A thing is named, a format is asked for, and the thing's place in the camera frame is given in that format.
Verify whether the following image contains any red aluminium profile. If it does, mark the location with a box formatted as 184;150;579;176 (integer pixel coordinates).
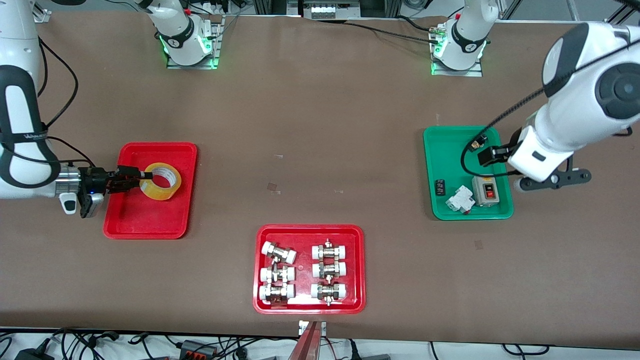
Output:
287;322;321;360

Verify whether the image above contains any red tray with fittings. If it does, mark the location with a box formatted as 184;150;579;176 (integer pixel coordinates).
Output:
252;224;366;315

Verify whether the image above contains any black cable on table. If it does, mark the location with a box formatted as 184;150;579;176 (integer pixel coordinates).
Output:
345;15;448;45

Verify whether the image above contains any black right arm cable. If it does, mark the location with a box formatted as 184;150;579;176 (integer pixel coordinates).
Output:
35;37;97;168

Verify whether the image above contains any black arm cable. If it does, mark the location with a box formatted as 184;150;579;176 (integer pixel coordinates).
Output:
35;37;97;168
461;37;640;178

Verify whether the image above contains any black power adapter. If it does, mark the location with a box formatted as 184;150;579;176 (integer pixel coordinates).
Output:
14;339;55;360

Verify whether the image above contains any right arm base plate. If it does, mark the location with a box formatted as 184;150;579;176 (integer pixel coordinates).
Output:
166;15;224;70

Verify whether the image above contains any grey terminal block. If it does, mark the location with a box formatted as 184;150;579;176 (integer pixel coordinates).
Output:
302;0;362;20

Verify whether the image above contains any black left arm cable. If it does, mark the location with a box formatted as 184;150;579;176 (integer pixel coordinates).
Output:
461;37;640;178

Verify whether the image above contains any empty red plastic tray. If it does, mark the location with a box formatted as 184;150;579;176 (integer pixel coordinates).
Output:
103;142;198;240

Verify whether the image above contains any yellow tape roll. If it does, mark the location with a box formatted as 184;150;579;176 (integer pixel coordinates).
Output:
139;162;182;201

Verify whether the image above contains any green plastic tray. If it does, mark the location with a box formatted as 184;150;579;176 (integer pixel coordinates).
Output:
423;125;515;221

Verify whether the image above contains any silver bracket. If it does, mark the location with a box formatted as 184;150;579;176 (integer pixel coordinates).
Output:
298;320;327;336

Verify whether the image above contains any white metal pipe fitting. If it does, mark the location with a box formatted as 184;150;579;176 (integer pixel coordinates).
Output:
311;260;348;280
259;265;296;284
311;239;349;261
310;281;348;307
261;241;298;265
258;283;296;305

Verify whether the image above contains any grey push button switch box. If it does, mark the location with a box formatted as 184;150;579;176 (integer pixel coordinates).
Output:
471;173;501;207

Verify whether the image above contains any black orange connector block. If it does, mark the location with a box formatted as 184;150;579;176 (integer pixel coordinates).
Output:
179;340;219;359

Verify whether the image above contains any white circuit breaker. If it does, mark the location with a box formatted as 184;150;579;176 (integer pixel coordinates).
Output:
445;185;475;215

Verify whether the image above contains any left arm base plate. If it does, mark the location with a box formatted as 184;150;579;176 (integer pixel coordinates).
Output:
431;22;484;77

